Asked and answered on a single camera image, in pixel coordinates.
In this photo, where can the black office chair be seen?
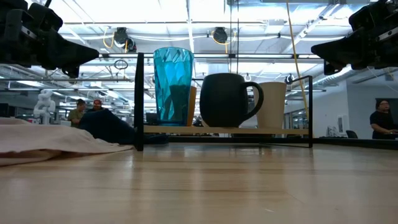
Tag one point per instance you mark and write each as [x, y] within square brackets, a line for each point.
[351, 134]

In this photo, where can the wooden tray board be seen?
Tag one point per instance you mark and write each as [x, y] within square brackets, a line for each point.
[217, 130]

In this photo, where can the teal faceted tumbler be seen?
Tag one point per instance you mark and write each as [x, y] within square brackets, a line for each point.
[172, 84]

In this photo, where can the black mug orange inside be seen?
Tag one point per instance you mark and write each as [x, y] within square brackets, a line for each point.
[222, 99]

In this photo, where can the beige cup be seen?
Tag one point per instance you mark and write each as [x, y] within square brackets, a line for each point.
[273, 105]

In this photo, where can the pink cloth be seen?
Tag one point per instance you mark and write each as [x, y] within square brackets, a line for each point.
[46, 140]

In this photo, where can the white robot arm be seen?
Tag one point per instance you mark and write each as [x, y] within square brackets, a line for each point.
[44, 107]

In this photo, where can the person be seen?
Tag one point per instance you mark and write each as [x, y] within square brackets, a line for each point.
[381, 124]
[76, 115]
[97, 105]

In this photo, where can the black metal table frame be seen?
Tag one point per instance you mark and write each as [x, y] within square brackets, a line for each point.
[357, 143]

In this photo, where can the navy blue cloth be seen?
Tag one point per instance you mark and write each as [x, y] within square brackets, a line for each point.
[105, 127]

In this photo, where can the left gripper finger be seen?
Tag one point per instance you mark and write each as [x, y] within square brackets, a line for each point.
[68, 53]
[72, 72]

